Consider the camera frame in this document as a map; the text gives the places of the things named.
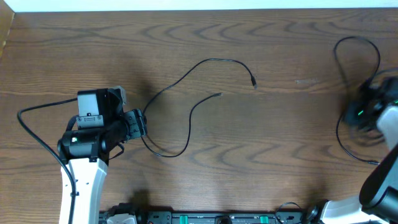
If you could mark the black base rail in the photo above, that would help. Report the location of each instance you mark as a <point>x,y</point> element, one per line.
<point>127,213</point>

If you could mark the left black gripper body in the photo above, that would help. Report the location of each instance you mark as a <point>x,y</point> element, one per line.
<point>137,122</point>

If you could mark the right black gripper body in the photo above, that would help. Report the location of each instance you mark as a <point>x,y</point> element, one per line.
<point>360,111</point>

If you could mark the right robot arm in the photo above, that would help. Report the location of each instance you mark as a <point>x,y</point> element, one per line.
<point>377,200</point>

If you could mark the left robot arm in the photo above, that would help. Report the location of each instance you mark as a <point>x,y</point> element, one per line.
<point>100,126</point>

